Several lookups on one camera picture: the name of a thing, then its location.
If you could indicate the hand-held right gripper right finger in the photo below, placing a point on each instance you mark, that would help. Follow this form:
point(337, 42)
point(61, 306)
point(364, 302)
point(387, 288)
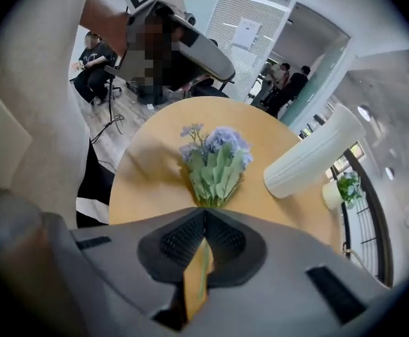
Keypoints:
point(278, 293)

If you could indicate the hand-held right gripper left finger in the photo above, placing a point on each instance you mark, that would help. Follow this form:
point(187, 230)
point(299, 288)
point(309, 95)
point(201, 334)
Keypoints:
point(120, 258)

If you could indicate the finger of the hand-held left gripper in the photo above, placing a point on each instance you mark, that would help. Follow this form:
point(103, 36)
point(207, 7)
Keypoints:
point(204, 53)

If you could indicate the pale blue flowers bunch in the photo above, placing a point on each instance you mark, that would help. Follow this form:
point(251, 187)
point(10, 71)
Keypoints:
point(215, 163)

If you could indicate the white ribbed vase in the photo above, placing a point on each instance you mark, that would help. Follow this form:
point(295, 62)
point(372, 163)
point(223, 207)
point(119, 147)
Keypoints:
point(313, 153)

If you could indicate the person's left forearm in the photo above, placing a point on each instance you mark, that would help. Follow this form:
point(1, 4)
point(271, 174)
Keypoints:
point(102, 23)

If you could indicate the white notice sheet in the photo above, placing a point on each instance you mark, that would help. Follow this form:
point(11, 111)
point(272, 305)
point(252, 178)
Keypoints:
point(246, 33)

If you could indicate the white window blinds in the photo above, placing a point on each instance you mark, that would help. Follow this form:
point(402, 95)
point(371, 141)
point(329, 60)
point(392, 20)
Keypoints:
point(232, 5)

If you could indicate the white paper tag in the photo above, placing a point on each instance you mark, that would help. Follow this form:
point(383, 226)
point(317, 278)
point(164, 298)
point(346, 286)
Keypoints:
point(150, 106)

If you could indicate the person's black trouser leg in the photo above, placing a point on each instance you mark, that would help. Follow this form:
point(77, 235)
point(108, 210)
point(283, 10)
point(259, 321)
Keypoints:
point(92, 184)

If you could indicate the round wooden table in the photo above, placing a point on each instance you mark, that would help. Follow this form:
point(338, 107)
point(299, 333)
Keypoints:
point(155, 160)

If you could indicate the frosted glass partition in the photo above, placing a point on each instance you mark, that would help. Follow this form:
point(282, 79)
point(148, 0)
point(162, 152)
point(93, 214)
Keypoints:
point(317, 83)

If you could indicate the potted plant in cream pot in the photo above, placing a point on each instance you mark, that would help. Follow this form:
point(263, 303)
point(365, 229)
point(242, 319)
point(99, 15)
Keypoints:
point(348, 188)

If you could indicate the dark wood and metal railing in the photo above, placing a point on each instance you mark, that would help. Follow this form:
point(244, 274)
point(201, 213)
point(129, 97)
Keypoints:
point(376, 205)

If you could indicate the person's white shirt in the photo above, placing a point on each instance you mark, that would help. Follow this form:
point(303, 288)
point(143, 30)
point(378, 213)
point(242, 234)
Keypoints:
point(32, 100)

